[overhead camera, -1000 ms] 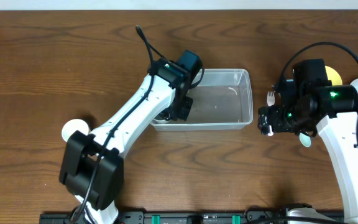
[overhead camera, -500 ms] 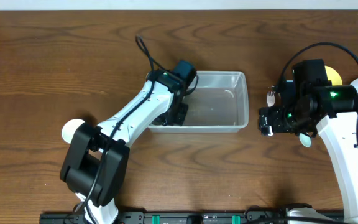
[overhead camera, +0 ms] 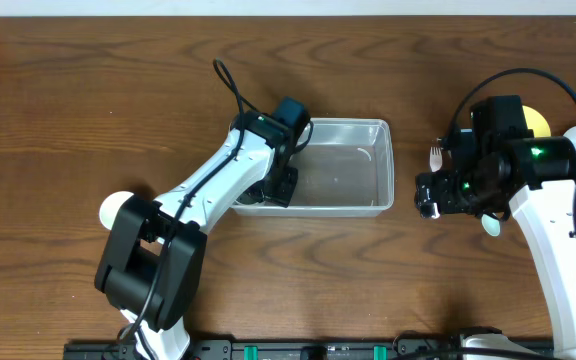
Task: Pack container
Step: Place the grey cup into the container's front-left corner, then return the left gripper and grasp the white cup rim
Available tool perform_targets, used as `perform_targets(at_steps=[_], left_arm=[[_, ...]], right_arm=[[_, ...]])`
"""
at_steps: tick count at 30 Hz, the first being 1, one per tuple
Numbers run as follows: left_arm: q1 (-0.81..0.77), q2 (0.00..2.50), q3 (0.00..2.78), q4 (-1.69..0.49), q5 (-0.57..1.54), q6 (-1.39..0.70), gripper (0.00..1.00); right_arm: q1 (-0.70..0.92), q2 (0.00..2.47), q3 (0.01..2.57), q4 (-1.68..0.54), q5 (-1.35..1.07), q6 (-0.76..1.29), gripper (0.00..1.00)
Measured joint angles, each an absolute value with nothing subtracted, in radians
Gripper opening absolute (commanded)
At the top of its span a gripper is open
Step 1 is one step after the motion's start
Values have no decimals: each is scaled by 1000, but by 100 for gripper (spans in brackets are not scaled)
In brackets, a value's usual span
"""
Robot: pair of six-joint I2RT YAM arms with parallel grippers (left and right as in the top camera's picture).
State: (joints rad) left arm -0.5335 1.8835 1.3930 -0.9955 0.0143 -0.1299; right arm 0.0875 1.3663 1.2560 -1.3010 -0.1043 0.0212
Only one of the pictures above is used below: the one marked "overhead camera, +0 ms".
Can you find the white plastic fork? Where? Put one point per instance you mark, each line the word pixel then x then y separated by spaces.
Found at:
pixel 435 159

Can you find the yellow plastic bowl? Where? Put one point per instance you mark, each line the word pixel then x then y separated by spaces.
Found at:
pixel 536 122

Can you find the black mounting rail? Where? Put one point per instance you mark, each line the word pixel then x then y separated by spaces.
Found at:
pixel 403 348

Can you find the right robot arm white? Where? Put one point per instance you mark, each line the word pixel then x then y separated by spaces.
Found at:
pixel 535 181

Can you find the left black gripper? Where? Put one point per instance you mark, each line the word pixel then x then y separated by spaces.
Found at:
pixel 278 185

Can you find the grey plastic cup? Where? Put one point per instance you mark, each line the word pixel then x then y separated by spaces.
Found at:
pixel 249 199

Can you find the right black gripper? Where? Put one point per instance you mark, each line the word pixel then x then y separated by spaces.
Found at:
pixel 438 193

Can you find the pale green plastic spoon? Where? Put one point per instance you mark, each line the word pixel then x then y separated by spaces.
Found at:
pixel 491 225

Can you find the cream plastic cup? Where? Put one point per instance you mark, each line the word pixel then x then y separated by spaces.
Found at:
pixel 110 207

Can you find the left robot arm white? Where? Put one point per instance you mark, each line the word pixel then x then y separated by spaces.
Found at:
pixel 152 261

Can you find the clear plastic container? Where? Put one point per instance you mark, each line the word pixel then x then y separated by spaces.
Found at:
pixel 346 170

